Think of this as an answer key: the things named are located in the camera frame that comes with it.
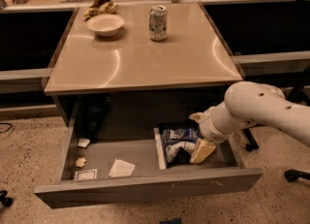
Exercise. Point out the black caster at left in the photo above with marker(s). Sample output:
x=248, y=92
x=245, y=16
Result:
x=4, y=199

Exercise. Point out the white square card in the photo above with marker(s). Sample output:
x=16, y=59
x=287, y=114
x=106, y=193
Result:
x=87, y=174

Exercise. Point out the grey counter cabinet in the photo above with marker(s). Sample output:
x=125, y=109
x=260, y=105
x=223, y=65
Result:
x=191, y=56

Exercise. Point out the blue chip bag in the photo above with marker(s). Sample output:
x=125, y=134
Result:
x=179, y=145

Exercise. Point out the white bowl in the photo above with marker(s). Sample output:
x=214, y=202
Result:
x=105, y=25

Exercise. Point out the crushed soda can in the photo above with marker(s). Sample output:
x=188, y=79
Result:
x=158, y=23

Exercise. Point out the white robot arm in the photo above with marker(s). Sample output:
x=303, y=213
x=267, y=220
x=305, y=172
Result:
x=245, y=105

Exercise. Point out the black table leg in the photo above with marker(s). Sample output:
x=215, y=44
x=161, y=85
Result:
x=252, y=144

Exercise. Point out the black chair caster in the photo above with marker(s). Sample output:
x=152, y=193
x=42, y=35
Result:
x=294, y=175

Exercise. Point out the white folded paper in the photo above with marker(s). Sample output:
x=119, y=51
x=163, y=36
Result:
x=121, y=168

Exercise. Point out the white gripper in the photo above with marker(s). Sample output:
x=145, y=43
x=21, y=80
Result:
x=207, y=128

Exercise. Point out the open grey drawer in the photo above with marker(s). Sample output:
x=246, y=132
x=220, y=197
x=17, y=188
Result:
x=127, y=134

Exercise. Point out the small yellow scrap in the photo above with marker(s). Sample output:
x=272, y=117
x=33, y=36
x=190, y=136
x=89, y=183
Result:
x=80, y=163

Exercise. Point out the small white paper scrap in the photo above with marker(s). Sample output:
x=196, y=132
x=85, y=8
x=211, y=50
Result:
x=83, y=142

